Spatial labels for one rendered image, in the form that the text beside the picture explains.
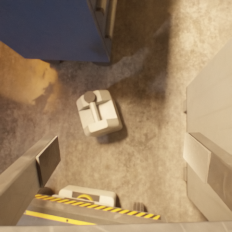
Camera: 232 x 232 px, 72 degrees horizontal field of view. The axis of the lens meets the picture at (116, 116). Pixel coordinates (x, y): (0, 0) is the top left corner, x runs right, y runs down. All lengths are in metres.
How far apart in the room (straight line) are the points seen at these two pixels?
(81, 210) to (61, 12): 0.64
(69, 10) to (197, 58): 0.72
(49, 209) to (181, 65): 0.91
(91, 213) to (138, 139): 0.44
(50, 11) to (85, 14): 0.11
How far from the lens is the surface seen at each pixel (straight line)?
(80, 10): 0.57
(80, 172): 0.96
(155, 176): 0.91
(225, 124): 0.52
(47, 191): 0.96
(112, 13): 0.79
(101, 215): 0.63
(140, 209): 0.81
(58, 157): 0.17
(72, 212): 0.66
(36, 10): 0.64
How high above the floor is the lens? 0.88
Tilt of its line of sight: 78 degrees down
